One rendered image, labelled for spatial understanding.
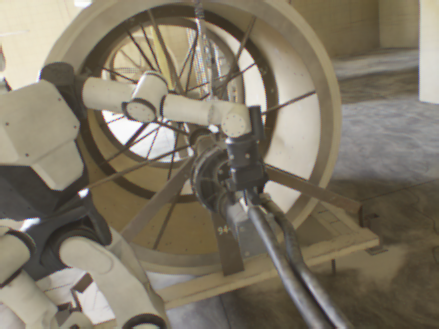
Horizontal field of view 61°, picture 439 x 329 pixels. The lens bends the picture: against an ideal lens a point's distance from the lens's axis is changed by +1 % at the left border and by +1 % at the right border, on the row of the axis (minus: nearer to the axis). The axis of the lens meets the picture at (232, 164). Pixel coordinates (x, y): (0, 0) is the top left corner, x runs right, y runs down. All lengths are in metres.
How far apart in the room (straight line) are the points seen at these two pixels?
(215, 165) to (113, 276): 0.51
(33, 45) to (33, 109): 11.52
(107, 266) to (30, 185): 0.30
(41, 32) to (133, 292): 11.54
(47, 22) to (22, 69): 1.52
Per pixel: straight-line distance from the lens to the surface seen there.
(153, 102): 1.04
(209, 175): 1.35
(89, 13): 1.98
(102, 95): 1.12
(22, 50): 12.59
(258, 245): 1.20
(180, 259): 2.29
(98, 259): 1.10
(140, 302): 1.22
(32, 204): 1.02
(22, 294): 1.01
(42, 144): 0.99
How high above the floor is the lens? 1.44
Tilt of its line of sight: 19 degrees down
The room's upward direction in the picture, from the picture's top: 11 degrees counter-clockwise
